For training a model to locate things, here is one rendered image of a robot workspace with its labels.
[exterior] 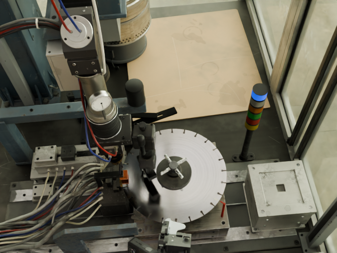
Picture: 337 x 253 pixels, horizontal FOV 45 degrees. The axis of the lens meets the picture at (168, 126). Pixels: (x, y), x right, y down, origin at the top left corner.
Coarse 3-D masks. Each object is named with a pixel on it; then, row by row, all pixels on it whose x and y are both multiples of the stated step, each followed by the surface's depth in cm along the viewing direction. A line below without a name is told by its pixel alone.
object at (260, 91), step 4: (256, 84) 118; (260, 84) 118; (264, 84) 118; (256, 88) 117; (260, 88) 117; (264, 88) 117; (252, 92) 118; (256, 92) 116; (260, 92) 116; (264, 92) 116; (252, 96) 119; (256, 96) 117; (260, 96) 116; (264, 96) 117; (256, 100) 118; (260, 100) 118
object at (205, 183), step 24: (168, 144) 132; (192, 144) 132; (192, 168) 127; (216, 168) 127; (144, 192) 123; (168, 192) 123; (192, 192) 122; (216, 192) 122; (168, 216) 119; (192, 216) 118
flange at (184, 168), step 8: (176, 160) 128; (160, 168) 126; (184, 168) 126; (160, 176) 125; (168, 176) 124; (176, 176) 124; (184, 176) 124; (168, 184) 123; (176, 184) 123; (184, 184) 123
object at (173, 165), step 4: (164, 156) 124; (168, 160) 123; (180, 160) 123; (184, 160) 123; (168, 164) 122; (172, 164) 122; (176, 164) 122; (168, 168) 122; (172, 168) 121; (176, 168) 121; (160, 172) 121; (164, 172) 121; (172, 172) 123; (176, 172) 121; (180, 176) 120
